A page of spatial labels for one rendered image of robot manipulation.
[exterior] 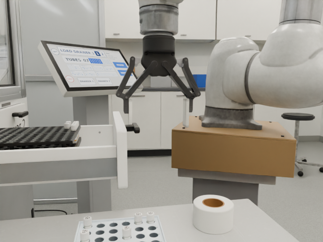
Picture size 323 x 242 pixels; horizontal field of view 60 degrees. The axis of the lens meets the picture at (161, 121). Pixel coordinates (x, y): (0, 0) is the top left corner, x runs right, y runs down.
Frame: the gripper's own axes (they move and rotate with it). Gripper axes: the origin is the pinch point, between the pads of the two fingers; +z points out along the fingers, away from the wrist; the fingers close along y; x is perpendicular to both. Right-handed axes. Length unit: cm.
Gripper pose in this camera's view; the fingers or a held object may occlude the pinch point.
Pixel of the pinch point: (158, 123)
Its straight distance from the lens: 67.6
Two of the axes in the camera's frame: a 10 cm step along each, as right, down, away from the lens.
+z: 0.0, 9.9, 1.5
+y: -9.8, 0.2, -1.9
